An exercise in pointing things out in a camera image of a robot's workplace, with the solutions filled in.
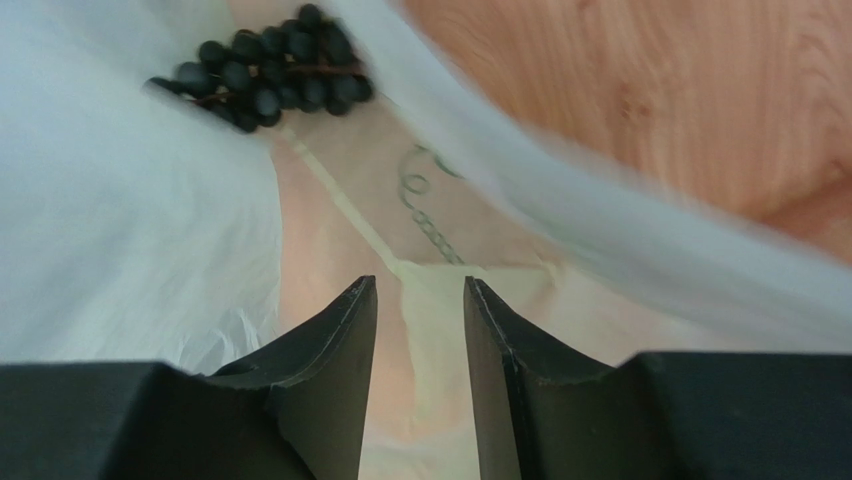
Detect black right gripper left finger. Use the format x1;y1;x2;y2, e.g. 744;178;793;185
1;276;378;479

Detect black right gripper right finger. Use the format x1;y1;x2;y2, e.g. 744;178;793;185
464;277;851;479

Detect translucent white plastic bag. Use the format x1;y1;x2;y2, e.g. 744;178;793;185
1;1;851;479

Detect fake black grape bunch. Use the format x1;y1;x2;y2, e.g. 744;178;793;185
144;3;376;134

